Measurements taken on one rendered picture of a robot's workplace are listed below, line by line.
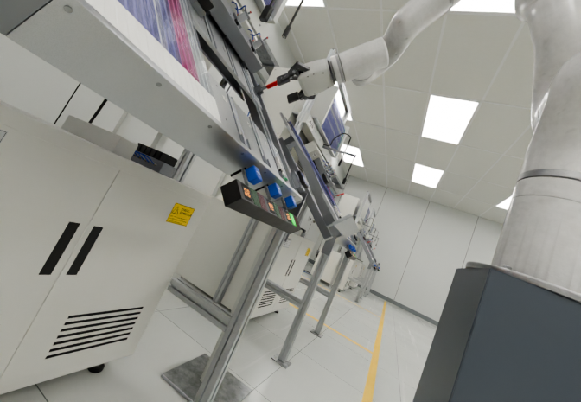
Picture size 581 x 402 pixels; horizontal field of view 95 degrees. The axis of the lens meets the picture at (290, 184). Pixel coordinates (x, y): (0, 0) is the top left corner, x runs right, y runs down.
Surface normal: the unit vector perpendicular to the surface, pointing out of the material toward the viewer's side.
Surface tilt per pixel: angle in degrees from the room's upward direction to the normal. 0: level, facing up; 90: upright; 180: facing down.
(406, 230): 90
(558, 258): 90
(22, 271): 90
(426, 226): 90
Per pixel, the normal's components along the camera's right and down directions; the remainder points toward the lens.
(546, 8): -0.91, -0.25
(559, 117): -0.83, 0.20
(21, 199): 0.85, 0.31
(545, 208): -0.68, -0.42
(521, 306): -0.29, -0.29
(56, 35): 0.32, 0.85
